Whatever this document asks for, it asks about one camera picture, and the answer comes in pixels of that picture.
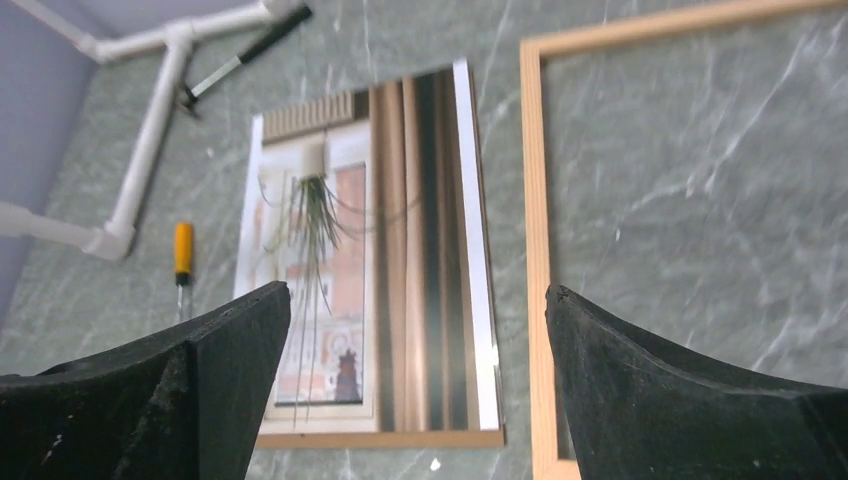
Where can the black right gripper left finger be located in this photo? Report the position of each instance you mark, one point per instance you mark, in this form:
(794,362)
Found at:
(182,403)

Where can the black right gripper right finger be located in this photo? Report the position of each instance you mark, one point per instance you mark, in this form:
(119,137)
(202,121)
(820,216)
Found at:
(639,406)

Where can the wooden picture frame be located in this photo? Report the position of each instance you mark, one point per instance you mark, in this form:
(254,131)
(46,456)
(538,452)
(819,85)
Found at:
(534,51)

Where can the yellow handled screwdriver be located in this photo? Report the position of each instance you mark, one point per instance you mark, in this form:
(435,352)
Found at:
(183,268)

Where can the plant photo print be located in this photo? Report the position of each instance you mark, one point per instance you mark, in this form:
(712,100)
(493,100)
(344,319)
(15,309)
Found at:
(318,265)

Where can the white PVC pipe stand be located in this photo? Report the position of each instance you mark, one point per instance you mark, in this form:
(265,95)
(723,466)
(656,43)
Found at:
(112,241)

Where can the black handled claw hammer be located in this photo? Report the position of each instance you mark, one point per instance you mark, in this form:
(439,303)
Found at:
(189,96)

